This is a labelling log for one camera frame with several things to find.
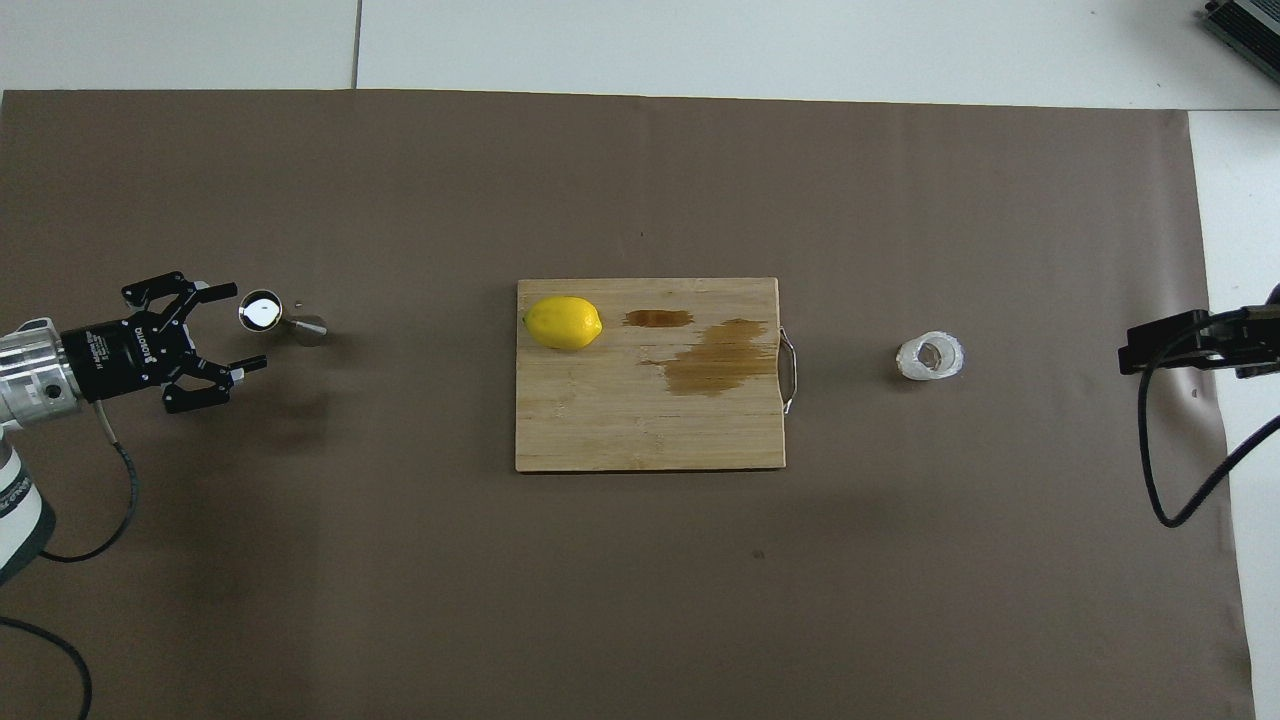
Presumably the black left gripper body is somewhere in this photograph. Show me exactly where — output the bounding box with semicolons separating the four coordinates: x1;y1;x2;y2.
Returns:
60;308;201;404

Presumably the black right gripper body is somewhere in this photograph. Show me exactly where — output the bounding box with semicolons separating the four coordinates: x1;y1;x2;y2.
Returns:
1208;283;1280;379

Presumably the steel jigger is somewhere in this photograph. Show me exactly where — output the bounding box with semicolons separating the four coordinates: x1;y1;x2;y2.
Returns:
238;289;329;347

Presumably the brown paper table mat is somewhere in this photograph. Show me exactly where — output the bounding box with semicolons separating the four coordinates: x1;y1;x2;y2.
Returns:
0;88;1257;720

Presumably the grey electronic box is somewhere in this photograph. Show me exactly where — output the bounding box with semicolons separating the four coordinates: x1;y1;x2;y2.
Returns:
1198;0;1280;57

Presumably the yellow lemon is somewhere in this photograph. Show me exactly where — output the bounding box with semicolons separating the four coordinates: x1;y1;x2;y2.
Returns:
523;295;604;352

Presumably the wooden cutting board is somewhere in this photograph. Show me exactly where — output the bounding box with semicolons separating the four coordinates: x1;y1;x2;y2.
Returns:
515;278;799;473

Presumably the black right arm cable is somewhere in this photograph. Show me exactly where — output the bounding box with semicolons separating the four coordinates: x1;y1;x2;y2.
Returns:
1138;308;1280;529

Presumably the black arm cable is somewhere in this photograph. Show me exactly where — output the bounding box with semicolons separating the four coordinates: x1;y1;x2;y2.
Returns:
0;398;141;720
1138;308;1280;529

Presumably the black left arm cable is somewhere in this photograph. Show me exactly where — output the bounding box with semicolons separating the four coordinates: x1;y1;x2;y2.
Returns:
0;398;141;720

